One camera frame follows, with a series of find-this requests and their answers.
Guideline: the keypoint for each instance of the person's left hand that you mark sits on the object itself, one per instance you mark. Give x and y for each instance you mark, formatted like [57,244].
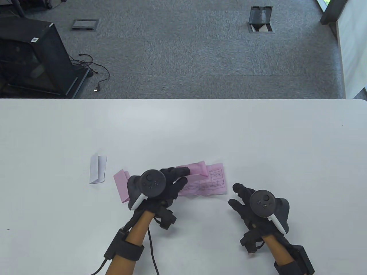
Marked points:
[175,186]

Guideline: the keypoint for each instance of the person's right hand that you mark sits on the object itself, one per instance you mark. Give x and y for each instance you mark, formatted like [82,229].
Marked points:
[243,209]

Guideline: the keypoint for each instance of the pink paper invoice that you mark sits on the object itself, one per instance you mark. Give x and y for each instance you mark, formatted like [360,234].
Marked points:
[215,183]
[196,169]
[120,183]

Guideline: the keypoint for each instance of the white paper invoice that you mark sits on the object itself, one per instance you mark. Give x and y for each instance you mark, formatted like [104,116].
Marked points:
[97,172]

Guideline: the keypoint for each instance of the person's right forearm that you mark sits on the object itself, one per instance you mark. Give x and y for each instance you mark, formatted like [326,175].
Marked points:
[276,249]

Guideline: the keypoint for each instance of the person's left forearm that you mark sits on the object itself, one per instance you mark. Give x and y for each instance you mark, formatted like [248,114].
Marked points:
[132,237]

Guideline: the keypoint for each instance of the black wrist pack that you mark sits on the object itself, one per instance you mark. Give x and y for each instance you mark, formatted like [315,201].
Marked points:
[302,259]
[114,243]

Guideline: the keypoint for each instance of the black cabinet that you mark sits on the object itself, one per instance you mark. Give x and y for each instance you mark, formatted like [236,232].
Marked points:
[43,57]

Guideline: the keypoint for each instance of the closed grey floor socket box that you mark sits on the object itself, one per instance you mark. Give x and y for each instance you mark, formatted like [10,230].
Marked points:
[85,25]

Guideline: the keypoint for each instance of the open grey floor socket box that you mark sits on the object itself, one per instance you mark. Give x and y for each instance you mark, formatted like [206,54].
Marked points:
[260,15]

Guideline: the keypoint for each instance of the white partition panel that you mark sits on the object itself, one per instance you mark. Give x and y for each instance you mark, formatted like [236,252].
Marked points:
[354,43]

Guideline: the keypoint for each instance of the dark grey pillar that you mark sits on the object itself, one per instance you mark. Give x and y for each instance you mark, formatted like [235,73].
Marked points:
[334,11]

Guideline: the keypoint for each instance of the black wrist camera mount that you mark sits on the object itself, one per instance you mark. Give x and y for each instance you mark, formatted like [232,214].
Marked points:
[167,219]
[252,240]

